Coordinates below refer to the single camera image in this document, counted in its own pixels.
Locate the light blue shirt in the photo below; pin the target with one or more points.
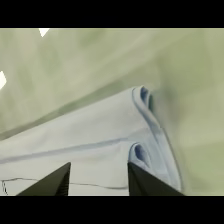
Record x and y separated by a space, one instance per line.
93 133

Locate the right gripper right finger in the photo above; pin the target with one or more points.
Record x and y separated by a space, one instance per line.
146 185

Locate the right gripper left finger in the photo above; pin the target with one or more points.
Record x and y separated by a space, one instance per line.
56 183

